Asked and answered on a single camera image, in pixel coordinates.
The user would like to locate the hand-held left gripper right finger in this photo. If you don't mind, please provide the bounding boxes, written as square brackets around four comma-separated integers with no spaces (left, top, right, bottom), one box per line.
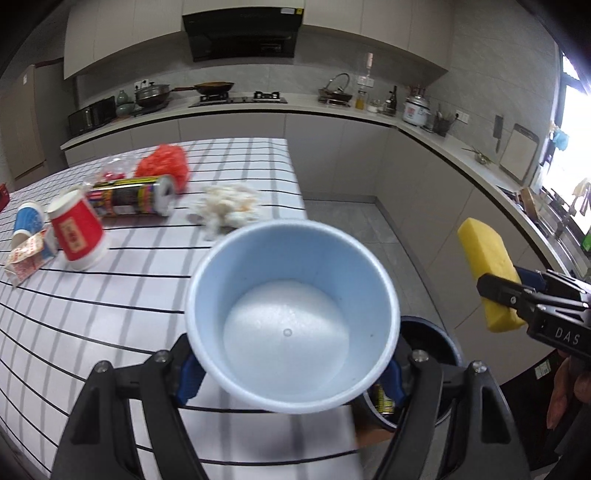
[369,344,539,480]

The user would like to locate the dark blue trash bin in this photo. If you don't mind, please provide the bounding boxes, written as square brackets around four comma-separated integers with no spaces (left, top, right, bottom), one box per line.
[353,315,461,432]

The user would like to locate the kitchen sink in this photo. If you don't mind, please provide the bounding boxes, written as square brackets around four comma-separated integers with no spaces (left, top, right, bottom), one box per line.
[522,185,591,278]

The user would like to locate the pot with glass lid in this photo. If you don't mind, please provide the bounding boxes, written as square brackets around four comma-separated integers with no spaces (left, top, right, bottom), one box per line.
[134,80,174,109]

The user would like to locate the metal kettle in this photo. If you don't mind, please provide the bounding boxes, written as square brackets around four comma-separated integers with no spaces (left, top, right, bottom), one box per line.
[318,73,354,104]

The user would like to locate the clear wrapper with red print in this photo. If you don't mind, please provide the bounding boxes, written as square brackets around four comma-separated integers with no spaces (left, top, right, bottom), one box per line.
[95,157,139,186]

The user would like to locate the white striped tablecloth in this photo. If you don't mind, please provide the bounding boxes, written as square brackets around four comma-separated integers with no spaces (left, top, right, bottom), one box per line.
[0,137,356,480]

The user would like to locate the dark built-in appliance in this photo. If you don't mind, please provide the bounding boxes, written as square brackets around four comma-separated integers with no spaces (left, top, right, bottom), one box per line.
[501,348,561,467]

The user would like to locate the blue paper cup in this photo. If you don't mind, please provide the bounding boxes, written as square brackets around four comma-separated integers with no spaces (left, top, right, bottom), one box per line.
[11,200,51,251]

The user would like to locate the red white patterned carton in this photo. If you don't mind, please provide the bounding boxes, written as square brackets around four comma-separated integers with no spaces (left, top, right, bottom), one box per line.
[4,226,58,281]

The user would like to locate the red plastic bag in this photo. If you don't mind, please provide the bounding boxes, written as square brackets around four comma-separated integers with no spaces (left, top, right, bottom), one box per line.
[135,144,191,192]

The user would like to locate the black range hood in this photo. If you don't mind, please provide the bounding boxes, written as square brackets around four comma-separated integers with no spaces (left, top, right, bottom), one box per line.
[182,6,305,63]

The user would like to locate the white rice cooker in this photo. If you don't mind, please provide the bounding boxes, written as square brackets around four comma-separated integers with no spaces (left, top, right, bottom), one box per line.
[403,92,432,126]

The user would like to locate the blue hanging cloth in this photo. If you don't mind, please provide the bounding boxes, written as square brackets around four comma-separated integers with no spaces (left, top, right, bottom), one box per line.
[551,122,571,151]

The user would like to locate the black microwave oven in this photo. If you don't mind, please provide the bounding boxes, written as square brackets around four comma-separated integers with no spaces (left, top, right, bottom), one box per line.
[68,95,117,137]

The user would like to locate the black gas stove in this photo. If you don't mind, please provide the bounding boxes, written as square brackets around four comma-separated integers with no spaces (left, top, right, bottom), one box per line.
[188,91,288,108]

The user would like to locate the yellow sponge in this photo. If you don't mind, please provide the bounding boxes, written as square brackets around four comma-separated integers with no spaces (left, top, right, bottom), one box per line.
[457,218,527,334]

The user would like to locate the black utensil holder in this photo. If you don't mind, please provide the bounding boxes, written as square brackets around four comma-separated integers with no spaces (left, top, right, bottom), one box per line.
[434,108,455,137]

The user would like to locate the red paper cup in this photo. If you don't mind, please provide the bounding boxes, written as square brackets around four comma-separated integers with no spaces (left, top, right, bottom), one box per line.
[47,191,108,271]

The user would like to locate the beige refrigerator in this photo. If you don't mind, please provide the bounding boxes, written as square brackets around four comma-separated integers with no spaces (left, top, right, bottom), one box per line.
[0,62,65,181]

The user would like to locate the white cutting board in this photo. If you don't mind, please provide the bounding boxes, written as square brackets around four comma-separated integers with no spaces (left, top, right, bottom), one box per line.
[499,124,540,182]

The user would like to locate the white kitchen counter cabinets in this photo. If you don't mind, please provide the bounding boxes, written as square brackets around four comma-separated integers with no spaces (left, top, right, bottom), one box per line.
[60,95,591,384]

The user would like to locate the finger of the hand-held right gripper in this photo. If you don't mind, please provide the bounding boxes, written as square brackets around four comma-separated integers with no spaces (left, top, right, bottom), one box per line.
[477,273,591,320]
[515,267,591,298]

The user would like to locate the person's right hand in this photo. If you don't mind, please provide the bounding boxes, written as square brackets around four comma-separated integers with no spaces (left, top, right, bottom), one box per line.
[546,351,591,432]

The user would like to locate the black wok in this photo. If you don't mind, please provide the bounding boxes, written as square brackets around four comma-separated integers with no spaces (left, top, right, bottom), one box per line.
[173,80,235,97]

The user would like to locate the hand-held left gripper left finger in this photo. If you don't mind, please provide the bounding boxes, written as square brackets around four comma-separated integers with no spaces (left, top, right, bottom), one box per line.
[50,332,208,480]

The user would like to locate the white upper cabinets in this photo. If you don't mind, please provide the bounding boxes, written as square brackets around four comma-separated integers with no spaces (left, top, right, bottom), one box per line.
[63,0,451,80]

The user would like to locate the crumpled white tissue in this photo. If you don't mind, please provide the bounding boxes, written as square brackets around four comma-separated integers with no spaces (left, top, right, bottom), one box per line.
[187,182,262,241]

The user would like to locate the light blue paper bowl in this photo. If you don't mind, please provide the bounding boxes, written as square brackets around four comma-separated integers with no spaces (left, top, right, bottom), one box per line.
[186,220,402,415]

